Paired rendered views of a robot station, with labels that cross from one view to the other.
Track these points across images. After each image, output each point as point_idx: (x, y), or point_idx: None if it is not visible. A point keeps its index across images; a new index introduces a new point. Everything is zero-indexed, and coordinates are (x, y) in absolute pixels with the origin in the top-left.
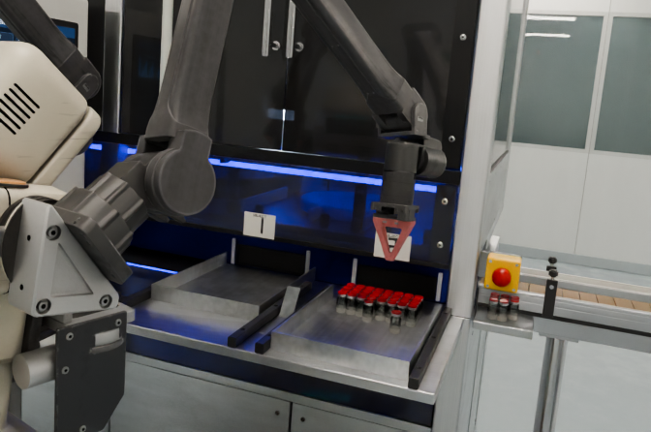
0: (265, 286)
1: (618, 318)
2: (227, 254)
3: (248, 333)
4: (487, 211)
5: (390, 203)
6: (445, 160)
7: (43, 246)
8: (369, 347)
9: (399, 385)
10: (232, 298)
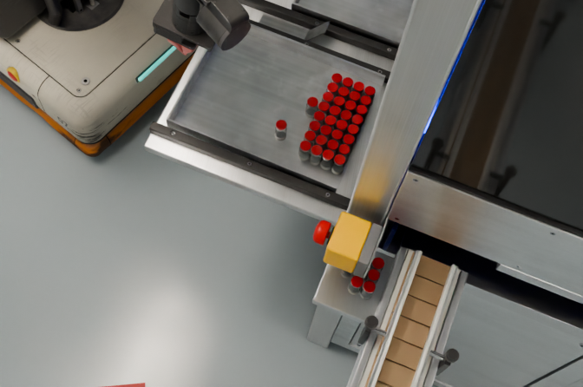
0: (404, 18)
1: None
2: None
3: (247, 3)
4: (445, 217)
5: (166, 8)
6: (219, 42)
7: None
8: (238, 106)
9: (158, 120)
10: None
